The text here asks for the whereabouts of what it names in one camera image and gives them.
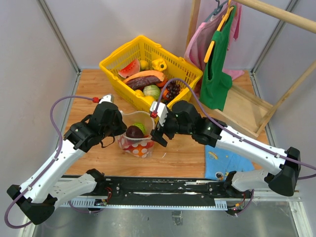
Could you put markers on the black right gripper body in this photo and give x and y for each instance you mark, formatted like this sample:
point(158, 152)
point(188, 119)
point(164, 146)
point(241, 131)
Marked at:
point(172, 127)

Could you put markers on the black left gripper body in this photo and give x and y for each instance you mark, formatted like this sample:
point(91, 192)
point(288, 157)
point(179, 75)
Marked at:
point(116, 128)

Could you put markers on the green custard apple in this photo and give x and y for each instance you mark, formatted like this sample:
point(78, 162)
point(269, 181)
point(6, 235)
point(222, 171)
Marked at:
point(140, 126)

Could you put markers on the clear polka dot zip bag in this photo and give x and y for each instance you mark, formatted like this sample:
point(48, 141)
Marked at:
point(137, 140)

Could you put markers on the dark purple mangosteen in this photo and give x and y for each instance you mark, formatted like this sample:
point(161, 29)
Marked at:
point(134, 132)

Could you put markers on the orange persimmon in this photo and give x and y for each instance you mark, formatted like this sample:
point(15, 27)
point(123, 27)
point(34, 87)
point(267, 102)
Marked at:
point(140, 151)

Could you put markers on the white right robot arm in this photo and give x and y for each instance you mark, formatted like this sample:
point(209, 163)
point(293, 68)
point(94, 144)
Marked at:
point(279, 168)

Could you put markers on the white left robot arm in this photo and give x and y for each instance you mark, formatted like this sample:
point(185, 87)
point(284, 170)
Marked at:
point(40, 195)

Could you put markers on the small orange pumpkin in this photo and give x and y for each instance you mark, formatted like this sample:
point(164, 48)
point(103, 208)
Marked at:
point(165, 94)

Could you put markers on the dark grape bunch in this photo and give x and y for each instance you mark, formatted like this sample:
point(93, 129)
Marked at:
point(172, 90)

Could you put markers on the yellow lemon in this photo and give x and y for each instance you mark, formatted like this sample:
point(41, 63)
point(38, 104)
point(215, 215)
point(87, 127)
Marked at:
point(149, 99)

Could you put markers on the pale green cabbage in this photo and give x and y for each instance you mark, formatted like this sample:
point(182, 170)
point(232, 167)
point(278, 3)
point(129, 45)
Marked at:
point(152, 90)

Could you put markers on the green shirt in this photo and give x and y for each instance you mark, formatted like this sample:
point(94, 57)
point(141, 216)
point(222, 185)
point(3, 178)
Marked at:
point(216, 83)

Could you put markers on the papaya half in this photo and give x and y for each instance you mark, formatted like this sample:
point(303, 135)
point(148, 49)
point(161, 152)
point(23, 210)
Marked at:
point(160, 75)

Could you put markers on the blue cartoon cloth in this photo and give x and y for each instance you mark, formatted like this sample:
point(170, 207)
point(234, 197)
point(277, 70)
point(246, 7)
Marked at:
point(219, 163)

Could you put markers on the watermelon slice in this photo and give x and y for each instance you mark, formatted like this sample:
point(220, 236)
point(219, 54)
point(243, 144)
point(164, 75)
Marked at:
point(130, 69)

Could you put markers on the yellow bell pepper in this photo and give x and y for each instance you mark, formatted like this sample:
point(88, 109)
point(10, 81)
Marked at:
point(159, 65)

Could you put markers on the wooden clothes rack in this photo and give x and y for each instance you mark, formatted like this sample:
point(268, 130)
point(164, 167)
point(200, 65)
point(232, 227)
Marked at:
point(279, 62)

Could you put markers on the yellow plastic basket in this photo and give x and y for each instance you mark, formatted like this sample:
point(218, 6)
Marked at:
point(138, 56)

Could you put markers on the pink garment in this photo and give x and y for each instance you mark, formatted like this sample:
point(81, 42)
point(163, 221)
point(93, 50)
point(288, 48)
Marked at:
point(199, 43)

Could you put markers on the yellow hanger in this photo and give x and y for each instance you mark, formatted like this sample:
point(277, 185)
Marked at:
point(228, 16)

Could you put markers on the grey hanger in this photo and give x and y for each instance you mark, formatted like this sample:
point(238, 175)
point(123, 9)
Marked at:
point(217, 9)

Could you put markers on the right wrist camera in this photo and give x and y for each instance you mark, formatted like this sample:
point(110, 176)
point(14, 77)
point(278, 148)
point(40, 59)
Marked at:
point(159, 112)

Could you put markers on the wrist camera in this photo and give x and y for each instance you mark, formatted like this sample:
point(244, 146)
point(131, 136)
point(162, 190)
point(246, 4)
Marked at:
point(159, 112)
point(107, 98)

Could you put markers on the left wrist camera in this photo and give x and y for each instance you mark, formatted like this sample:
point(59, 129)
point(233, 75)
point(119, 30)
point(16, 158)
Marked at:
point(107, 98)

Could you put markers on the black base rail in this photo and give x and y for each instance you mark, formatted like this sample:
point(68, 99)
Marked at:
point(163, 192)

